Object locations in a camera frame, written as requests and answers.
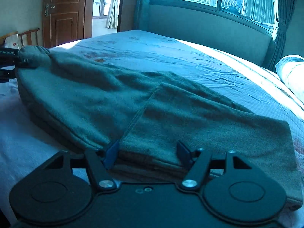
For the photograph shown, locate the grey-green fleece pants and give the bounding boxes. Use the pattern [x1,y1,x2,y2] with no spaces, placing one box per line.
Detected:
[15,46,303,210]

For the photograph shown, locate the white plastic bag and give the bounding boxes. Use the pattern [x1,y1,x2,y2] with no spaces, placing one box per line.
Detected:
[4,34,19,49]

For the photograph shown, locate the wooden chair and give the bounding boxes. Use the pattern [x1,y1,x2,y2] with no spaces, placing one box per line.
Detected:
[1,28,40,49]

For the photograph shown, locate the brown wooden door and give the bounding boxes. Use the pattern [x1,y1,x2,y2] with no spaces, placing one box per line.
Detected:
[42,0,93,48]

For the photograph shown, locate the light blue floral bed sheet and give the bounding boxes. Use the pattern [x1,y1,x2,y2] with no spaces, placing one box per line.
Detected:
[1,30,303,227]

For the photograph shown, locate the white sheer balcony curtain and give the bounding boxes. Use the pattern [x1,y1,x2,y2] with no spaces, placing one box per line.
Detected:
[106,0,119,29]

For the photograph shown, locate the folded white-blue quilt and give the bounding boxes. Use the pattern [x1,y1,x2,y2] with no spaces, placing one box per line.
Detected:
[275,55,304,102]

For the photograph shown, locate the teal left curtain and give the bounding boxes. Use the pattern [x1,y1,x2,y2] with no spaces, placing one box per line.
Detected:
[133,0,150,31]

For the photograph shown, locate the teal curtain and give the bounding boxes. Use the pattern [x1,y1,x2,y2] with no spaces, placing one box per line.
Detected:
[262,0,296,72]
[133,0,150,31]

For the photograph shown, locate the teal right curtain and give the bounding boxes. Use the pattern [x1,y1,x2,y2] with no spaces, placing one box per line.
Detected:
[262,0,296,72]

